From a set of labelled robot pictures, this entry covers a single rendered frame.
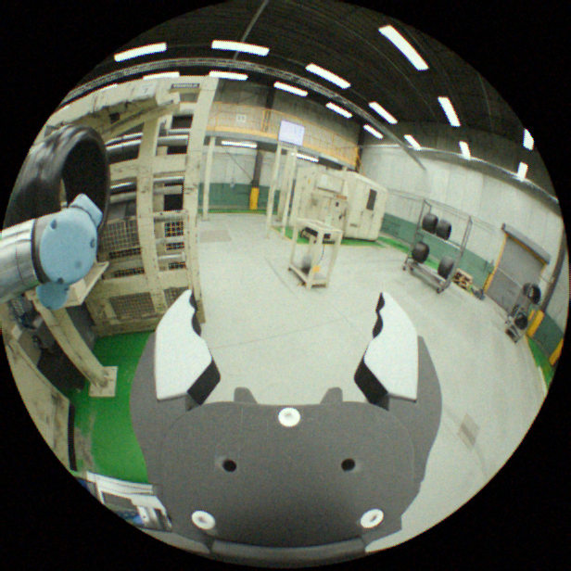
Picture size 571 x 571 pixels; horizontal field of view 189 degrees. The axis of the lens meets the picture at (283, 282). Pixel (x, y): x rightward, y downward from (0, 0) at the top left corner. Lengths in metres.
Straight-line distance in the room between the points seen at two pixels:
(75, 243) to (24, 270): 0.08
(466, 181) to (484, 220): 2.10
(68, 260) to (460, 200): 10.75
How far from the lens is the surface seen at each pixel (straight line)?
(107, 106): 1.19
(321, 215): 4.35
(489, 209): 10.52
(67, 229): 0.21
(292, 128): 4.35
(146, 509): 0.56
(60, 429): 1.59
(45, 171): 0.71
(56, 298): 0.37
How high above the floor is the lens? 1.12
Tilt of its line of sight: 29 degrees down
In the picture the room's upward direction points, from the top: 9 degrees clockwise
